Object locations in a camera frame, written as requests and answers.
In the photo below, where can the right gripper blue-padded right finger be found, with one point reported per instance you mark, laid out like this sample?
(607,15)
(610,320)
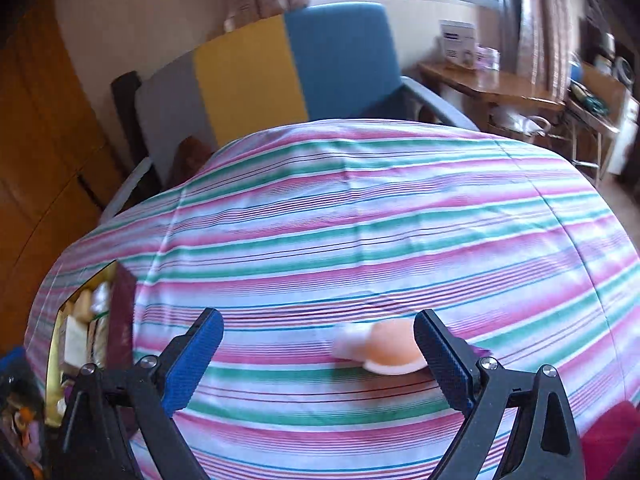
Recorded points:
(451,361)

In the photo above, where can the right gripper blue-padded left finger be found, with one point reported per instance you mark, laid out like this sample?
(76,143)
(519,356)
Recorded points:
(186,358)

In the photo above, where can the peach silicone cup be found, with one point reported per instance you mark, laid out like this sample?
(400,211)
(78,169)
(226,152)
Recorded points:
(385,348)

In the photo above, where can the gold metal tin tray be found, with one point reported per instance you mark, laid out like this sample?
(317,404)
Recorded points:
(93,326)

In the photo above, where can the striped pink green bedspread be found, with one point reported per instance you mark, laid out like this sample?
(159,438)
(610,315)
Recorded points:
(292,231)

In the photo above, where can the dark red cushion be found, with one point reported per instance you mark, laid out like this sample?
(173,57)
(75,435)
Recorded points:
(191,155)

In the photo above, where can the wooden wardrobe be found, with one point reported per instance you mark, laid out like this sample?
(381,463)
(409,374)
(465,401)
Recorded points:
(58,169)

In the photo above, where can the white kettle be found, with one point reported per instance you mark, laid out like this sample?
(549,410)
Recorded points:
(517,126)

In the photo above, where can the wooden desk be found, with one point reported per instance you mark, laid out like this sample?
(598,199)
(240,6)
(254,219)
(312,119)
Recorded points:
(493,87)

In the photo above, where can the grey yellow blue sofa chair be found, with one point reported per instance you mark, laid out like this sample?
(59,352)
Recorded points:
(334,61)

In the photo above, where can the white appliance box on desk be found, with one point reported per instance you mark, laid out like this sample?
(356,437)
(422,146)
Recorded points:
(459,44)

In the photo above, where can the striped side curtain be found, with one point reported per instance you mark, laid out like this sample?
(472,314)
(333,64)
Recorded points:
(536,42)

